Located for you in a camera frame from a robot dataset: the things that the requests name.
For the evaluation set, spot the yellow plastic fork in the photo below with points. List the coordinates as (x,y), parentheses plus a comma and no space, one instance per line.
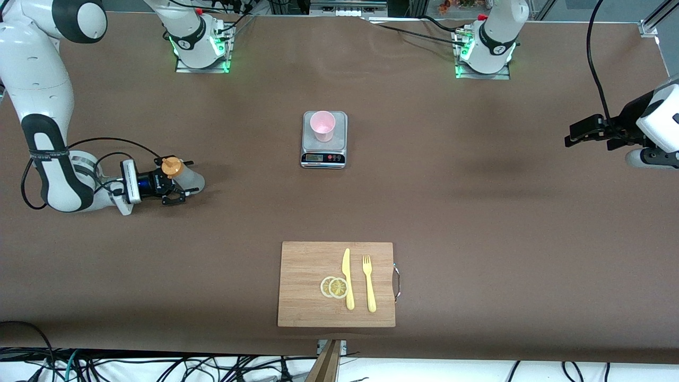
(370,292)

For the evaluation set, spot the aluminium frame profile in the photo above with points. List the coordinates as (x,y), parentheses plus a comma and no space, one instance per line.
(652,18)

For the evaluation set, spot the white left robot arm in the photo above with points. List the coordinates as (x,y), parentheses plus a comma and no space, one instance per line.
(496,37)

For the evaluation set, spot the pink plastic cup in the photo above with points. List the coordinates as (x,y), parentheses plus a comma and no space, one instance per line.
(322,127)

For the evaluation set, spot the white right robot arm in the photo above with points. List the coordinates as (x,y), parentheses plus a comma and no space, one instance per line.
(37,79)

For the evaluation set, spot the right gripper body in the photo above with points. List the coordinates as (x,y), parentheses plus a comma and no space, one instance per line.
(157,183)

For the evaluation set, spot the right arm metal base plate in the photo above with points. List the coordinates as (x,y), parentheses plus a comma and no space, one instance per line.
(204,66)

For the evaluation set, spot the lemon slice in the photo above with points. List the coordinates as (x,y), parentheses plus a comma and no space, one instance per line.
(323,287)
(338,288)

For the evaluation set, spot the clear sauce bottle orange cap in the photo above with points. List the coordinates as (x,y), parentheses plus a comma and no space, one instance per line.
(191,180)

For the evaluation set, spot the silver digital kitchen scale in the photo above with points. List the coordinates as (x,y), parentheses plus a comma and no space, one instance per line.
(324,154)

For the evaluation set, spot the yellow plastic knife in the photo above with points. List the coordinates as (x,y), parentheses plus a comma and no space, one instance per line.
(348,286)

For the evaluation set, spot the wooden post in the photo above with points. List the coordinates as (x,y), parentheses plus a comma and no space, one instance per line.
(324,366)

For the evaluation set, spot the wooden cutting board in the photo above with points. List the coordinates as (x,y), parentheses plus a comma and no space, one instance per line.
(307,286)

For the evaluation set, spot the grey metal rack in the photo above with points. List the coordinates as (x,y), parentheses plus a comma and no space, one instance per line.
(347,8)

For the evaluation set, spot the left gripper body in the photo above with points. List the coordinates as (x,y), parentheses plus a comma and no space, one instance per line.
(624,122)

